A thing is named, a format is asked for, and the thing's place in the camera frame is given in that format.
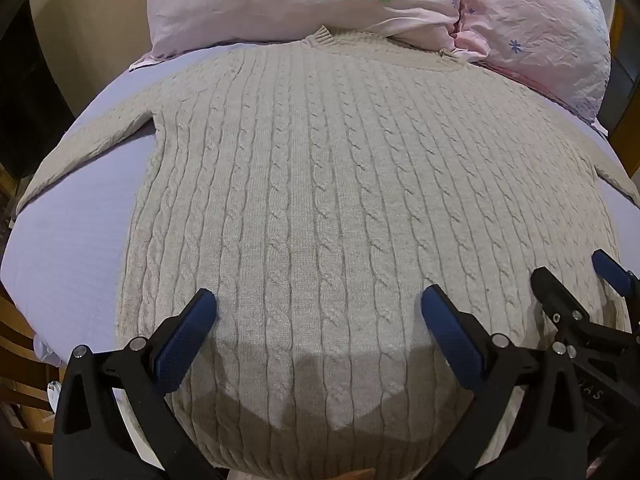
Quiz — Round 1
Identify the lavender bed sheet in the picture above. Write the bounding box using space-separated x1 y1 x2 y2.
0 42 640 411

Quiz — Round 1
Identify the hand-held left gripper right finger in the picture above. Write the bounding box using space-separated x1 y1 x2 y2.
420 285 587 480

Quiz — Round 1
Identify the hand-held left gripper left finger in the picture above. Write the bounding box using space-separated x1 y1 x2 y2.
52 287 218 480

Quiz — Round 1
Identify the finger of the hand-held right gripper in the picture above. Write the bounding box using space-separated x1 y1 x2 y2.
591 249 640 312
530 266 640 357

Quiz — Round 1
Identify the wooden chair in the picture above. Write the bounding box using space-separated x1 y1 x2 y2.
0 280 68 461

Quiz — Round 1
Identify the pink floral pillow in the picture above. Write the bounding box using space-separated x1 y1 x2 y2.
129 0 493 72
457 0 615 137

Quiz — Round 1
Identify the beige cable knit sweater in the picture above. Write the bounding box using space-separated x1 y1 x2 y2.
15 25 633 480

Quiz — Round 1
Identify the dark cabinet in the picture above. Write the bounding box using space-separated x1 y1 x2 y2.
0 7 68 183

